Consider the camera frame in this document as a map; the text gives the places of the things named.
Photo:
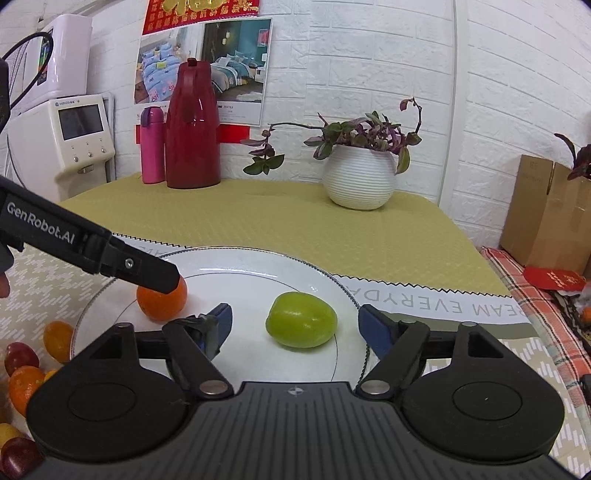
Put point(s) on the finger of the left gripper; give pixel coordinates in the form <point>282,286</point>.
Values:
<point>122,261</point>

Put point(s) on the mandarin orange front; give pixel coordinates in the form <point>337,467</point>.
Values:
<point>159,307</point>

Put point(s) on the purple plant by box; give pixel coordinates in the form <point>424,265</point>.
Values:
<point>581,159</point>

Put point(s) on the white water dispenser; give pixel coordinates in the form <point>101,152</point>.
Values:
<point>62,147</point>

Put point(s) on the white ribbed plant pot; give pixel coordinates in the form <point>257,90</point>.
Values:
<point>359,179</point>

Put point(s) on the purple green trailing plant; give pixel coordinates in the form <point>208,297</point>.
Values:
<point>373,132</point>

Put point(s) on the white water purifier unit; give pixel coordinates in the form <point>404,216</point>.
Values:
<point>65,75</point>

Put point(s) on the pink thermos bottle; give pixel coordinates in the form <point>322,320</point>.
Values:
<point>151,141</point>

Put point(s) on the yellow orange kumquat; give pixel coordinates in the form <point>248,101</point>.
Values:
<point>57,338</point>

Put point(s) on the red yellow plum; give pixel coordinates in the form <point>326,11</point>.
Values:
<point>8,432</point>

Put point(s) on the person left hand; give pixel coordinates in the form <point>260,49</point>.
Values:
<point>3,276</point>

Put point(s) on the green apple oblong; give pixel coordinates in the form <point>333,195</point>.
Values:
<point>301,320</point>

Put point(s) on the dark red thermos jug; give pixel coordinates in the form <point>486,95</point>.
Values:
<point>191,146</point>

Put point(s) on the bedding poster on wall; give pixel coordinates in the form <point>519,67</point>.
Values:
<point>234,53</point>

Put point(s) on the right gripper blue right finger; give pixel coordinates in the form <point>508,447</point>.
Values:
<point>399,346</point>

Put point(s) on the red apple back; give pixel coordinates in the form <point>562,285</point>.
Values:
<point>17,355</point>

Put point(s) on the red envelope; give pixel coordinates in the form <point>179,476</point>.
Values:
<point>554,279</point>

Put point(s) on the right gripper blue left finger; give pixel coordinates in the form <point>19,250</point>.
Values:
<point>193,342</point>

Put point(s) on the cardboard box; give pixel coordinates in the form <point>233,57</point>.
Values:
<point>548,222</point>

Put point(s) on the dark red plum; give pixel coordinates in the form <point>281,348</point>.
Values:
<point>19,457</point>

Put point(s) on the mandarin orange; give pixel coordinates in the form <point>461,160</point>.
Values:
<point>23,384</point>
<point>159,307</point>

